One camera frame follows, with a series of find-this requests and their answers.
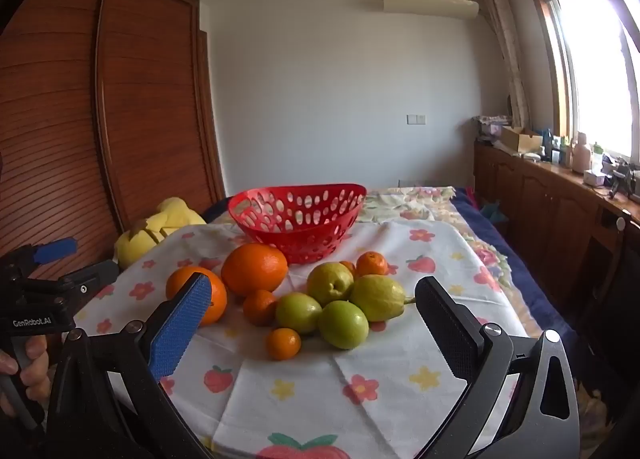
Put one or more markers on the wooden cabinet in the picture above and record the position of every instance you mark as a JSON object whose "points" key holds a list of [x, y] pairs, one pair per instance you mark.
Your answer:
{"points": [[540, 199]]}

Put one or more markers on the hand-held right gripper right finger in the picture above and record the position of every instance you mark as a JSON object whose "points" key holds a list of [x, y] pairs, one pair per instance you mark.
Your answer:
{"points": [[445, 324]]}

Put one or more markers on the large orange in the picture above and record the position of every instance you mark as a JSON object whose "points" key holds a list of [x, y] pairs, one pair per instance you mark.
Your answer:
{"points": [[255, 269], [218, 304]]}

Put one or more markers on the patterned curtain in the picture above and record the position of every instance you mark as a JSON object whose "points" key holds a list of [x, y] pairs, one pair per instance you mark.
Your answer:
{"points": [[505, 39]]}

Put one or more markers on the large yellow pear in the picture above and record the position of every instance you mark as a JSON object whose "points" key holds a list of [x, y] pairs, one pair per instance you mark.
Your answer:
{"points": [[377, 296]]}

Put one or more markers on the person's left hand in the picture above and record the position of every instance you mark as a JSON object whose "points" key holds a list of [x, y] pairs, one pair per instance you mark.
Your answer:
{"points": [[37, 364]]}

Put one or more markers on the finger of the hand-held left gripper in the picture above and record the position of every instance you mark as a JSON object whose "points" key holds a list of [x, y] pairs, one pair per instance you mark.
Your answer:
{"points": [[92, 276], [55, 249]]}

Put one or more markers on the white air deflector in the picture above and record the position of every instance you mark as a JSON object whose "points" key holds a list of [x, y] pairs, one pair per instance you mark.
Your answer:
{"points": [[425, 5]]}

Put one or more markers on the pile of folded cloths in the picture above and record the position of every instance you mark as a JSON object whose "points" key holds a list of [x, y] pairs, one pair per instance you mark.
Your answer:
{"points": [[492, 128]]}

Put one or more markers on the floral blanket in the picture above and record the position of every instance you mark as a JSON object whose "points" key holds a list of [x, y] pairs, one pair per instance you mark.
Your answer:
{"points": [[400, 204]]}

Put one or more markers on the blue bottle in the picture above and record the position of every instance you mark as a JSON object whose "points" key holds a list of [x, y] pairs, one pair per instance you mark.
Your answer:
{"points": [[546, 141]]}

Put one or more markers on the small white box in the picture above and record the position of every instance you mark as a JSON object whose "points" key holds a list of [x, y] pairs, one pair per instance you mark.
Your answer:
{"points": [[594, 178]]}

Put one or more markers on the white strawberry print cloth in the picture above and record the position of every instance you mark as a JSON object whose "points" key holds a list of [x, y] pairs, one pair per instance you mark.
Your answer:
{"points": [[300, 389]]}

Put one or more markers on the wooden wardrobe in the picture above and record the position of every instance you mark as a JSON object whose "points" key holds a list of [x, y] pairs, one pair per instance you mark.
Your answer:
{"points": [[150, 114]]}

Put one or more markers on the green apple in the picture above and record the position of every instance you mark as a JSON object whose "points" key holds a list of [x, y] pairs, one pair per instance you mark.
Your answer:
{"points": [[298, 312], [343, 324]]}

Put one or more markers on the white wall switch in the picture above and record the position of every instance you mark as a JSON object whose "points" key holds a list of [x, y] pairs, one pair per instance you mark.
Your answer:
{"points": [[416, 119]]}

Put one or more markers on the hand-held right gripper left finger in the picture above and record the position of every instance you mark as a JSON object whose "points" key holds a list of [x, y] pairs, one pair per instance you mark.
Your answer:
{"points": [[182, 324]]}

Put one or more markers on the white bottle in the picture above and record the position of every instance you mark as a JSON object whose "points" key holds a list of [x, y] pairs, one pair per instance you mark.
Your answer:
{"points": [[581, 156]]}

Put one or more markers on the window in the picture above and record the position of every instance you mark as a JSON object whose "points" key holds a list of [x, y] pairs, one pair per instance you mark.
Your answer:
{"points": [[595, 64]]}

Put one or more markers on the yellow plush toy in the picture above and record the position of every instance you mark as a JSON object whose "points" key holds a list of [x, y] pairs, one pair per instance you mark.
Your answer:
{"points": [[170, 219]]}

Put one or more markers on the green pear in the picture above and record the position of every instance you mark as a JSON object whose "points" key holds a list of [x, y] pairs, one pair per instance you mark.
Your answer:
{"points": [[330, 281]]}

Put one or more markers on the red plastic basket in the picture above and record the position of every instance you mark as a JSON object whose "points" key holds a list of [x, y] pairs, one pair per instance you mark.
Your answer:
{"points": [[265, 231]]}

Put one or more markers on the green cap bottle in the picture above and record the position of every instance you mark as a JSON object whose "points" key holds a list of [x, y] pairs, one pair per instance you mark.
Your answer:
{"points": [[597, 156]]}

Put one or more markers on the small black tripod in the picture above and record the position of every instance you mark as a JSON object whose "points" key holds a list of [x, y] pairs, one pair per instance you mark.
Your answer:
{"points": [[622, 176]]}

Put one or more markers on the teal cloth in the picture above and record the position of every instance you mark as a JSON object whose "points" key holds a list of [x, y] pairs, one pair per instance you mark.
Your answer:
{"points": [[495, 211]]}

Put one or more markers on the cardboard box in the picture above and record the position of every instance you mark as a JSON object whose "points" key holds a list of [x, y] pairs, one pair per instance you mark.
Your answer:
{"points": [[520, 141]]}

